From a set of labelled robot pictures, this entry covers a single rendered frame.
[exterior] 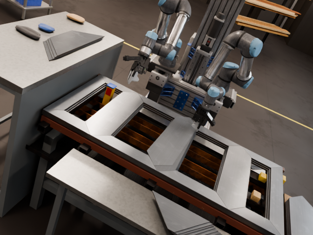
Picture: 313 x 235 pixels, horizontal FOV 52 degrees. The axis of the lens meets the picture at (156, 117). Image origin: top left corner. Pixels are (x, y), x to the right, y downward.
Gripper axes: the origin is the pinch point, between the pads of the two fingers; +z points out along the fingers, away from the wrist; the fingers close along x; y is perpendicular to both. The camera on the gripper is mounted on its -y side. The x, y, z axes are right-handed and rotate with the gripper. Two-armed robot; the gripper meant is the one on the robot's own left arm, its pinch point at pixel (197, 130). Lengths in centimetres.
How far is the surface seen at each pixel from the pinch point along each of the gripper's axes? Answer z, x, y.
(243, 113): 86, -274, -55
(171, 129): 0.7, 13.8, 16.7
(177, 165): 0.8, 48.4, 1.6
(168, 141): 0.7, 29.8, 13.7
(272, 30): 26, -744, -64
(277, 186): 1, 16, -64
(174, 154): 0.7, 39.2, 6.0
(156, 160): 1, 54, 14
